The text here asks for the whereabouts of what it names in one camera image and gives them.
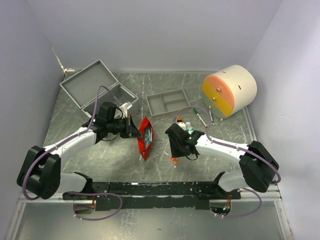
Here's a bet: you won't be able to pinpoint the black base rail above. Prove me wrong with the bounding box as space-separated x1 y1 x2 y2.
62 181 242 212

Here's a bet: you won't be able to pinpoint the orange small scissors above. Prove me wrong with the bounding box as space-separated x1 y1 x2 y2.
163 151 180 166

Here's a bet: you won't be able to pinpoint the grey open storage case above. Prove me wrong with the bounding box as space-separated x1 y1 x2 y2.
60 60 140 118

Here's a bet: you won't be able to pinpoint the white green pill bottle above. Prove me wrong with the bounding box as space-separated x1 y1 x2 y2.
185 122 194 135

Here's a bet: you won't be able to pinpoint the red first aid pouch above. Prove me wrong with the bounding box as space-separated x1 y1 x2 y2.
137 116 155 161

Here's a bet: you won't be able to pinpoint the beige cylinder drum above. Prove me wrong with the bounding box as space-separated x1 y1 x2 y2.
201 65 257 119

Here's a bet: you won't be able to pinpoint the teal tape roll packet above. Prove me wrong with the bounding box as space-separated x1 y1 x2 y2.
144 127 153 148

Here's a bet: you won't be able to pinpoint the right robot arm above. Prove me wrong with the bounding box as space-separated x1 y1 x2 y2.
165 123 281 199

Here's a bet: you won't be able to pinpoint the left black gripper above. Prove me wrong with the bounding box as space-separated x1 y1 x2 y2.
107 114 144 139

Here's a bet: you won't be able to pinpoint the green cap marker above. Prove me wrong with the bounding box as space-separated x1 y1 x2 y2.
193 107 208 129

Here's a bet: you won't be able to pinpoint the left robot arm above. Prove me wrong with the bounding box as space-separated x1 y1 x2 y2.
16 102 142 200

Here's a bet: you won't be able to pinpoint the grey divided tray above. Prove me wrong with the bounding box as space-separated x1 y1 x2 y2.
146 89 191 116

